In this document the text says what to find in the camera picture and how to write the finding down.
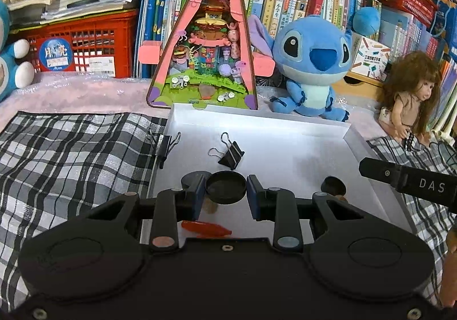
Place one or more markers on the brown-haired baby doll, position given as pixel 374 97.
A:
pixel 410 98

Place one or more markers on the wooden drawer box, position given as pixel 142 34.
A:
pixel 364 91

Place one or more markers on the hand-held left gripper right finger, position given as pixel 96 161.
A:
pixel 252 198

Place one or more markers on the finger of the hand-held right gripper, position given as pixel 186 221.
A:
pixel 378 168

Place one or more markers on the black binder clip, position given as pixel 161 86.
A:
pixel 232 157
pixel 165 146

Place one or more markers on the blue alien plush toy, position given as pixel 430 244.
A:
pixel 310 55

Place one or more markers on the white pipe rack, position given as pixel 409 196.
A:
pixel 442 134

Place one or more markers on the white printed carton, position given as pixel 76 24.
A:
pixel 371 55

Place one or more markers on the row of upright books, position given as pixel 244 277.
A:
pixel 285 2

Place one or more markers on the pink triangular miniature house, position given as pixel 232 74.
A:
pixel 214 38

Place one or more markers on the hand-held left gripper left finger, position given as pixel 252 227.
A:
pixel 200 198

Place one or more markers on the blue printed package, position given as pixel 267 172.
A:
pixel 444 20

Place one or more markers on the blue white cat plush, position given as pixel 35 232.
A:
pixel 10 66

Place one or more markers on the red plastic crate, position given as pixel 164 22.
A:
pixel 89 41

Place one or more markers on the black round lid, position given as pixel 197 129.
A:
pixel 226 188
pixel 332 185

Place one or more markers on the person's right hand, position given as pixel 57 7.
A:
pixel 449 263

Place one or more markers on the brown walnut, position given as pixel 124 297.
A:
pixel 210 207
pixel 342 198

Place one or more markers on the row of thin colourful books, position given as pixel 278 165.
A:
pixel 448 91

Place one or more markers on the black white plaid cloth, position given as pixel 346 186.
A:
pixel 71 163

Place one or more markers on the white cardboard box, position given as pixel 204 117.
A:
pixel 285 148

